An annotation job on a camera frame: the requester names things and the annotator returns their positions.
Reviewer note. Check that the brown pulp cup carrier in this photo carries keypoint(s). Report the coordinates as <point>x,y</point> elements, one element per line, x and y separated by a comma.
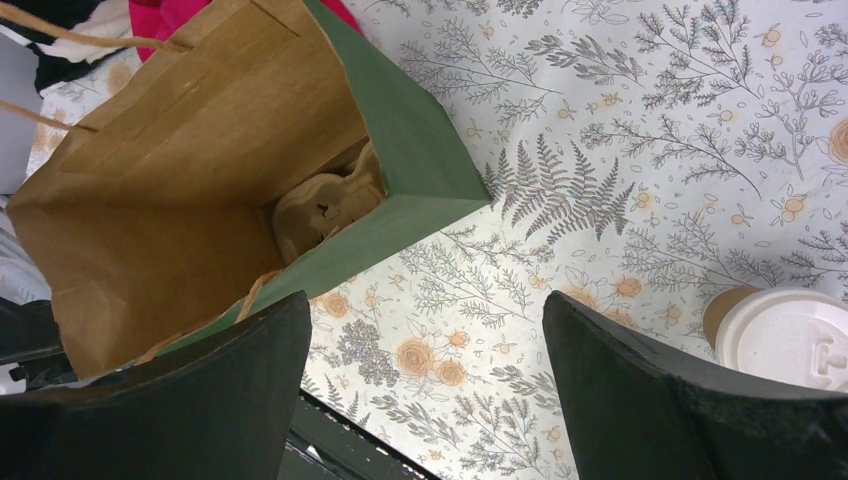
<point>325,204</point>

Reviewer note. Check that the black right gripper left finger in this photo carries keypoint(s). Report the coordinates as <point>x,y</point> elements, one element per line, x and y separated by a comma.
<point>219,408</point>

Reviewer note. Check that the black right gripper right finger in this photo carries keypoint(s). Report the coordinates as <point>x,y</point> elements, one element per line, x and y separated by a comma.
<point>637,408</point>

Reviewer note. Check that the brown paper coffee cup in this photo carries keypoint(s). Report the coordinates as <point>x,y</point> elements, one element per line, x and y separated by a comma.
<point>795,336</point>

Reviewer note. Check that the red cloth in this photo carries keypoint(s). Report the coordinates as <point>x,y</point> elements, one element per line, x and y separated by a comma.
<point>159,19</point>

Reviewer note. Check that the floral patterned table mat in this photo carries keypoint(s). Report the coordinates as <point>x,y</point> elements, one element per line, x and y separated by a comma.
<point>640,157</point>

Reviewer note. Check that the green paper bag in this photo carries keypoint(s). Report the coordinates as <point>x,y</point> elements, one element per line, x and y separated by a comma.
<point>150,221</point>

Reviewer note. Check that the black white checkered pillow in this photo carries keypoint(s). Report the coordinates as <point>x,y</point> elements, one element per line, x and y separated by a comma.
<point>62,58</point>

